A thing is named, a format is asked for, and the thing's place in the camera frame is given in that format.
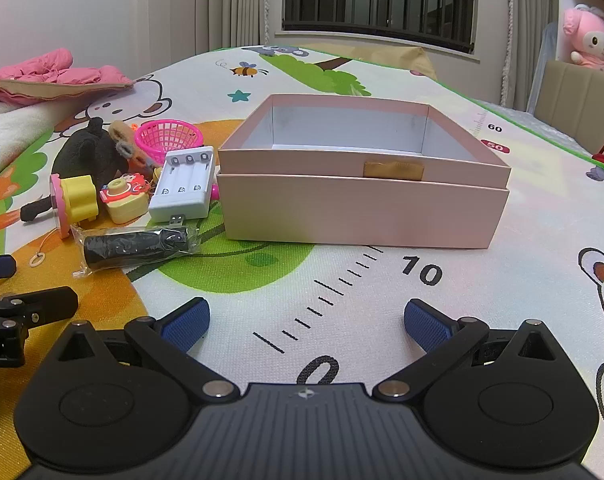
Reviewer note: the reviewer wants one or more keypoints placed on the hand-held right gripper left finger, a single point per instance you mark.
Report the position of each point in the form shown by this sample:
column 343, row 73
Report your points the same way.
column 184, row 327

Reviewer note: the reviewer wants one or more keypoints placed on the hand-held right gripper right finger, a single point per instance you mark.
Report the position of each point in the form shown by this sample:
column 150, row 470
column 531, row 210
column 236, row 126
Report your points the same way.
column 428, row 327

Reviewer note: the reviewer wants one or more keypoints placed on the pink cardboard box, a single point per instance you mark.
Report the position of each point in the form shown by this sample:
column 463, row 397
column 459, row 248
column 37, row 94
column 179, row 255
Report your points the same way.
column 357, row 210

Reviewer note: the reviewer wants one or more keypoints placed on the pink plastic toy basket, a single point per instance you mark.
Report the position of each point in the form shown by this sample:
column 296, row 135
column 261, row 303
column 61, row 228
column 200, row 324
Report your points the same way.
column 167, row 135

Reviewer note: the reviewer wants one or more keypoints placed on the black cylindrical object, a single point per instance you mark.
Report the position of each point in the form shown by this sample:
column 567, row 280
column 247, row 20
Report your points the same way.
column 34, row 211

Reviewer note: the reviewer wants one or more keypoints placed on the black roll in plastic bag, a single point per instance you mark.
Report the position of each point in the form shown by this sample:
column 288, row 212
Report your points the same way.
column 127, row 250

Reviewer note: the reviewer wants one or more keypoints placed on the yellow flower toy pink disc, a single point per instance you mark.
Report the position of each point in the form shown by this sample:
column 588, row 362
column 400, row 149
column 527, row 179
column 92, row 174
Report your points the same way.
column 82, row 200

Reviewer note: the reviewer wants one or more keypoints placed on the cartoon animal play mat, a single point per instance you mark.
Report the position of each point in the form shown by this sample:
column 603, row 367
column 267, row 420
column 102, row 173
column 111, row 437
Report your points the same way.
column 282, row 280

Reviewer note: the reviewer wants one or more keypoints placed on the white battery charger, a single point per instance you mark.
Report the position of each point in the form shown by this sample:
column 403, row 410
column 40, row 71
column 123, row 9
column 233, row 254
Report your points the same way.
column 182, row 200

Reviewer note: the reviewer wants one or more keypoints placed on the black plush toy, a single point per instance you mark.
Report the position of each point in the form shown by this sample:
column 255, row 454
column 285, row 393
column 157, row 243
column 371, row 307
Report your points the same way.
column 82, row 160

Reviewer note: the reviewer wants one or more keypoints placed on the white fleece blanket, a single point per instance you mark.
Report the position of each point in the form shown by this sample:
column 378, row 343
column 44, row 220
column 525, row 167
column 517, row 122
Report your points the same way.
column 7, row 130

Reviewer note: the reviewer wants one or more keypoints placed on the pink padded jacket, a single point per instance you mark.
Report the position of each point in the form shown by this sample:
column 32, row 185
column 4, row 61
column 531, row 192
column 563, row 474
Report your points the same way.
column 57, row 70

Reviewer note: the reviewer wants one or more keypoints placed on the clear plastic cover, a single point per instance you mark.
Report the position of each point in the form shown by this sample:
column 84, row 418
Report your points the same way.
column 549, row 60

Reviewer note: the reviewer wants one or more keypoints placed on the white curtain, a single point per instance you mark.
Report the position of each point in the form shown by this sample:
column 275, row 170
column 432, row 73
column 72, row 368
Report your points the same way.
column 531, row 35
column 232, row 0

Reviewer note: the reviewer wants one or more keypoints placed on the window with black railing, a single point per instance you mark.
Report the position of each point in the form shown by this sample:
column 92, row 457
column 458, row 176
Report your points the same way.
column 381, row 0

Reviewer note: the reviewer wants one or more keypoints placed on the pink plush rabbit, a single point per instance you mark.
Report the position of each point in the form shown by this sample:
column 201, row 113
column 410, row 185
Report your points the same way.
column 589, row 35

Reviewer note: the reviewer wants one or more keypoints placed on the yellow toy camera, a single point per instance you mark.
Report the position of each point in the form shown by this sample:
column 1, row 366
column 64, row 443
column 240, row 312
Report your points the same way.
column 127, row 207

